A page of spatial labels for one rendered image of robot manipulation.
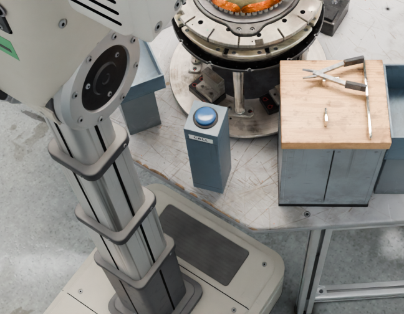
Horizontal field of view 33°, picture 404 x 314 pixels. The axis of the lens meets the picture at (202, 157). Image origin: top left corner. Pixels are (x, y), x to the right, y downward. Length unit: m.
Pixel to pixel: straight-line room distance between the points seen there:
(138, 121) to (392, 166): 0.58
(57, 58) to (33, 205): 1.75
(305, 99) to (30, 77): 0.64
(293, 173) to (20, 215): 1.34
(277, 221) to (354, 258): 0.85
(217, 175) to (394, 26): 0.65
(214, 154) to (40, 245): 1.17
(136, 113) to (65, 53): 0.79
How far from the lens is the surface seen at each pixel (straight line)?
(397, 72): 1.40
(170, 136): 1.61
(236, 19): 1.38
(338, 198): 1.49
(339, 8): 1.77
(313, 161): 1.33
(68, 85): 0.85
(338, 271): 2.30
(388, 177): 1.48
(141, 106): 1.54
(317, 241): 1.63
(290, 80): 1.33
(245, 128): 1.58
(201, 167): 1.44
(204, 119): 1.31
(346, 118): 1.29
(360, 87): 1.30
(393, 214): 1.53
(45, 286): 2.37
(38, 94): 0.86
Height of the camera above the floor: 2.15
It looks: 61 degrees down
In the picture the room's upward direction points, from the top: 8 degrees counter-clockwise
